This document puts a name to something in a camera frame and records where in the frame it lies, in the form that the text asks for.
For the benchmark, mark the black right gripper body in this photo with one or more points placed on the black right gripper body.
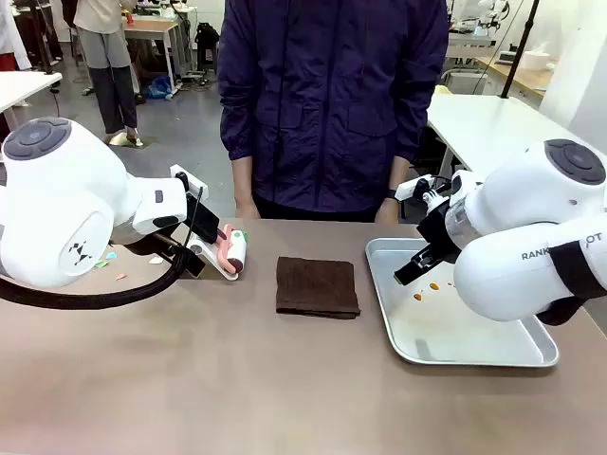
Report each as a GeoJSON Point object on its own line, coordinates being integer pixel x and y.
{"type": "Point", "coordinates": [438, 227]}

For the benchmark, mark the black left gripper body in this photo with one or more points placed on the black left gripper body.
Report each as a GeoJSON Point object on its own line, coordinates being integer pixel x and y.
{"type": "Point", "coordinates": [205, 222]}

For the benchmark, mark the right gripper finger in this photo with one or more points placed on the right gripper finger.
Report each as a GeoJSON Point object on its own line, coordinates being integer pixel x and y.
{"type": "Point", "coordinates": [429, 256]}
{"type": "Point", "coordinates": [410, 274]}

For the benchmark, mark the brown cloth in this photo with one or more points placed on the brown cloth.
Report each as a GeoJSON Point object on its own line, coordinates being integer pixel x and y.
{"type": "Point", "coordinates": [317, 288]}

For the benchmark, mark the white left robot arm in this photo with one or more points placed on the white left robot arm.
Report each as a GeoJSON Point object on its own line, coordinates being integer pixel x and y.
{"type": "Point", "coordinates": [61, 189]}

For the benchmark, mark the person left forearm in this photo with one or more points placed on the person left forearm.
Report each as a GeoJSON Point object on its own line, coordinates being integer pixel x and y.
{"type": "Point", "coordinates": [399, 173]}

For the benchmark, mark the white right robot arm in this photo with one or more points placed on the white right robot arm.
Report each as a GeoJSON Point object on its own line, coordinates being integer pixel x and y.
{"type": "Point", "coordinates": [521, 227]}

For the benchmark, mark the person right forearm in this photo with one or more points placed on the person right forearm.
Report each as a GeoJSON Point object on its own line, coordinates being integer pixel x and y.
{"type": "Point", "coordinates": [242, 175]}

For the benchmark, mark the person right hand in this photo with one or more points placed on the person right hand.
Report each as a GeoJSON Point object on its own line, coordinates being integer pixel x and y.
{"type": "Point", "coordinates": [246, 206]}

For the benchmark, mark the person left hand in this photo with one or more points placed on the person left hand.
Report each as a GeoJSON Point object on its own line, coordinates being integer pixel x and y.
{"type": "Point", "coordinates": [386, 212]}

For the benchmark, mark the white folded roller stand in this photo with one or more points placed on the white folded roller stand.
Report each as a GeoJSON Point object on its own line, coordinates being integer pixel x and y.
{"type": "Point", "coordinates": [208, 258]}

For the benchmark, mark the silver metal tray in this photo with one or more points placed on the silver metal tray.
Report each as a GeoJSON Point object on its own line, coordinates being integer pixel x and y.
{"type": "Point", "coordinates": [427, 327]}

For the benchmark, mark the black wrist watch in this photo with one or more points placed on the black wrist watch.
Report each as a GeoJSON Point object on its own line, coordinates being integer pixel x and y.
{"type": "Point", "coordinates": [391, 193]}

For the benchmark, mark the white paper scrap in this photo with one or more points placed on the white paper scrap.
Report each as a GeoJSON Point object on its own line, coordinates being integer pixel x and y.
{"type": "Point", "coordinates": [155, 260]}

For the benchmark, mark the cyan paper scrap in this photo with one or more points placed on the cyan paper scrap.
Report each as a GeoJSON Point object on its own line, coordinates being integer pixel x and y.
{"type": "Point", "coordinates": [111, 255]}

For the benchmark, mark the large white table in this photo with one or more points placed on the large white table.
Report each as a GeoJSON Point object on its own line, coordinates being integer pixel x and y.
{"type": "Point", "coordinates": [488, 128]}

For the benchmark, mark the green paper scrap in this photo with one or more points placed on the green paper scrap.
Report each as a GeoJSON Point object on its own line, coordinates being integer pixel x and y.
{"type": "Point", "coordinates": [101, 264]}

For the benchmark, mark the blue plastic bag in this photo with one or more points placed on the blue plastic bag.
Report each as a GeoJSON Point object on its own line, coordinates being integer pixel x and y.
{"type": "Point", "coordinates": [159, 88]}

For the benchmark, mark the person in purple jacket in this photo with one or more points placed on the person in purple jacket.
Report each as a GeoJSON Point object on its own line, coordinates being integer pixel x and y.
{"type": "Point", "coordinates": [332, 104]}

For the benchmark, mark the black bag on stool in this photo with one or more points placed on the black bag on stool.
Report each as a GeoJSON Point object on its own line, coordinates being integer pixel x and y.
{"type": "Point", "coordinates": [207, 38]}

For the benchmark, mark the bystander in grey trousers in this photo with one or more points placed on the bystander in grey trousers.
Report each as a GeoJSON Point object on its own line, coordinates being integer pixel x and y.
{"type": "Point", "coordinates": [106, 61]}

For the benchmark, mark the white box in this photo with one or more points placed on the white box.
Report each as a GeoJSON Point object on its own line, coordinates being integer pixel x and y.
{"type": "Point", "coordinates": [538, 59]}

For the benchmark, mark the black tripod pole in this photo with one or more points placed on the black tripod pole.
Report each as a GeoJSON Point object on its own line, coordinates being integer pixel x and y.
{"type": "Point", "coordinates": [519, 47]}

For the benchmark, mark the wooden top work table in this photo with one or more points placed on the wooden top work table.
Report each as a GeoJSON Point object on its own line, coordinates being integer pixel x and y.
{"type": "Point", "coordinates": [152, 30]}

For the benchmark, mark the small white table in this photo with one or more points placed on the small white table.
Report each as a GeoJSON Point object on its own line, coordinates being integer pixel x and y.
{"type": "Point", "coordinates": [23, 87]}

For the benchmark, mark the bystander in white coat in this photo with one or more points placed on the bystander in white coat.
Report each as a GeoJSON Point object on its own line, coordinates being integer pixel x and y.
{"type": "Point", "coordinates": [12, 33]}

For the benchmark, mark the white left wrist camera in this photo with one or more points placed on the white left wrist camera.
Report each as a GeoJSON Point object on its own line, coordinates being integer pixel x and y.
{"type": "Point", "coordinates": [189, 179]}

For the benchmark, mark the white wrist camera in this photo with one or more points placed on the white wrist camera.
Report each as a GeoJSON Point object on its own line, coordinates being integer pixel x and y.
{"type": "Point", "coordinates": [410, 188]}
{"type": "Point", "coordinates": [189, 179]}

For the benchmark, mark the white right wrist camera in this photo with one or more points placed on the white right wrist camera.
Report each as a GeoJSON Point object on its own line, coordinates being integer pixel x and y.
{"type": "Point", "coordinates": [410, 188]}

